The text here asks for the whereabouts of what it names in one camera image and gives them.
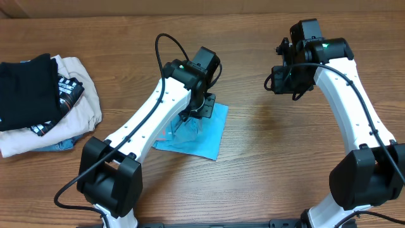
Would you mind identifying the light blue t-shirt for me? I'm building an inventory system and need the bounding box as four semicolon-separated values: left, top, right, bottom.
153;103;228;160

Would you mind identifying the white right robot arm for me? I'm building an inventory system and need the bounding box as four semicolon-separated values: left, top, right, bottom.
264;37;404;227

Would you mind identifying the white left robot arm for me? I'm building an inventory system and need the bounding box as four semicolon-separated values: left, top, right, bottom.
77;58;222;227

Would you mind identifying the beige folded garment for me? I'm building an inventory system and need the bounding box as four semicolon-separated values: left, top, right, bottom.
1;55;102;158

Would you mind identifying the black white patterned garment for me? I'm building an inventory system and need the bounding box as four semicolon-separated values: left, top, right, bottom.
29;73;85;137

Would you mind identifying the blue denim garment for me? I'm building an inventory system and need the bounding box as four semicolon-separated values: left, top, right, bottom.
33;134;84;152

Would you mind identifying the black folded garment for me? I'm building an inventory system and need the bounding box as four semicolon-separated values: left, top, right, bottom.
1;53;63;131

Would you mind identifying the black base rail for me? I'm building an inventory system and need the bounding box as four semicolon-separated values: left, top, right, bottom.
77;218;357;228

